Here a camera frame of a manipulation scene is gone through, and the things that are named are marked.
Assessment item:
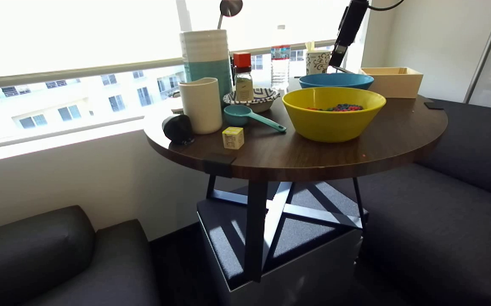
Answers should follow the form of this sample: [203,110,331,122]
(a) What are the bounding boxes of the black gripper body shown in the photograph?
[334,0,371,49]

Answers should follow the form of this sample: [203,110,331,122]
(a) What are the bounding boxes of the blue bowl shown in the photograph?
[297,71,377,92]

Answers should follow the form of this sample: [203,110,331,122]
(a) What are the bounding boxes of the yellow bowl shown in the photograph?
[280,85,388,144]

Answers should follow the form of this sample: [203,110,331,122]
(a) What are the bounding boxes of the floral patterned cup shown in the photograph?
[304,46,332,76]

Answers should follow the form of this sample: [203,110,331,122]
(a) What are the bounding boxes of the coloured gravel pebbles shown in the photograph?
[310,102,366,114]

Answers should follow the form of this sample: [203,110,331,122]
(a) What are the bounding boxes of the clear water bottle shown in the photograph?
[268,44,292,90]

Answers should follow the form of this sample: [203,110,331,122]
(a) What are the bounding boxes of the light wooden box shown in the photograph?
[360,65,424,102]

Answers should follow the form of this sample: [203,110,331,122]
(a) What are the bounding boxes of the patterned shallow dish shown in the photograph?
[220,85,281,114]

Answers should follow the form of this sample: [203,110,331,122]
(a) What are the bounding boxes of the small beige jar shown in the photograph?
[234,71,256,104]

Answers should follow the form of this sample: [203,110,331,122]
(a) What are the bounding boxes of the round dark wood table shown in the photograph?
[142,75,450,286]

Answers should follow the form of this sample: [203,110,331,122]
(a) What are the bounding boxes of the teal measuring scoop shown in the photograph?
[220,104,288,136]

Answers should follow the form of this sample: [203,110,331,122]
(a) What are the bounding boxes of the metal spoon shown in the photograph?
[215,0,244,32]

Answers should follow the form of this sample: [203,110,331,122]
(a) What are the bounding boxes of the tall cream teal utensil holder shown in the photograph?
[178,27,234,102]

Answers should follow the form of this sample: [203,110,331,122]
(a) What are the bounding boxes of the small yellow cube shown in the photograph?
[220,124,246,151]

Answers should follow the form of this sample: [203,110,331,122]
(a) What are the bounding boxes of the cream cylindrical cup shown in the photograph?
[178,76,225,136]

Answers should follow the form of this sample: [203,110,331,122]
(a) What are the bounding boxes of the black ladle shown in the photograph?
[159,112,195,144]

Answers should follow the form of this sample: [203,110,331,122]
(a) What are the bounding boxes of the dark grey sofa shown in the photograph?
[358,97,491,306]

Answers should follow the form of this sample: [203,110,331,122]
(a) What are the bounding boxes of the white building outside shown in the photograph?
[0,66,190,133]

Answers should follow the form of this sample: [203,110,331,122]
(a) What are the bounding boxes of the black leather armchair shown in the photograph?
[0,204,161,306]

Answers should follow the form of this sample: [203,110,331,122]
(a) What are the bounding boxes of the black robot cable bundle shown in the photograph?
[366,0,405,14]

